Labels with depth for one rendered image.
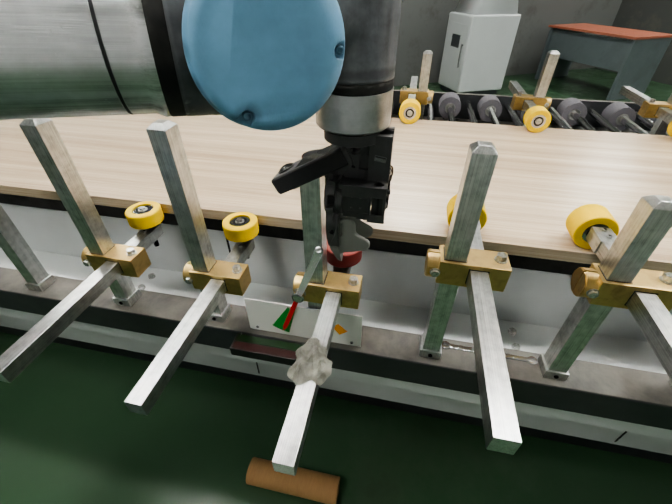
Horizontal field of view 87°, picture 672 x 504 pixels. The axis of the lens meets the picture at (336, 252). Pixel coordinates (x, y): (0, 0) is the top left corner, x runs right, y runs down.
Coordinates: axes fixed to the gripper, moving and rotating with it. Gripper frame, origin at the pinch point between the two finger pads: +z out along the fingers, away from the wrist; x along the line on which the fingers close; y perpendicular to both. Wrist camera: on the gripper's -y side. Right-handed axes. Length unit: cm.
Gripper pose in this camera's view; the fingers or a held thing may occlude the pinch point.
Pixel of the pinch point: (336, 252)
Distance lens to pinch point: 55.8
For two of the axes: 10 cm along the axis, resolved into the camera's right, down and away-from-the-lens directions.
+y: 9.8, 1.3, -1.6
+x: 2.0, -6.1, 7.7
